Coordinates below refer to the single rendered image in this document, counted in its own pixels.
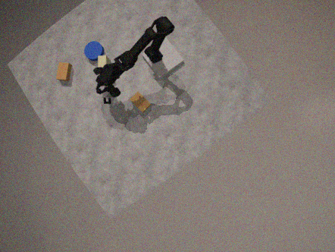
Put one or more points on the blue cylinder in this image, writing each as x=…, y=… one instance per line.
x=93, y=50

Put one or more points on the pale yellow block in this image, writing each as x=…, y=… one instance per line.
x=103, y=59

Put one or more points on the orange rectangular block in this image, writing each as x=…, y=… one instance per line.
x=140, y=102
x=63, y=72

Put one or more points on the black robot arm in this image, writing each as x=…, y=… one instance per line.
x=164, y=27

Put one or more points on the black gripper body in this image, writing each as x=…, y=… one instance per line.
x=114, y=91

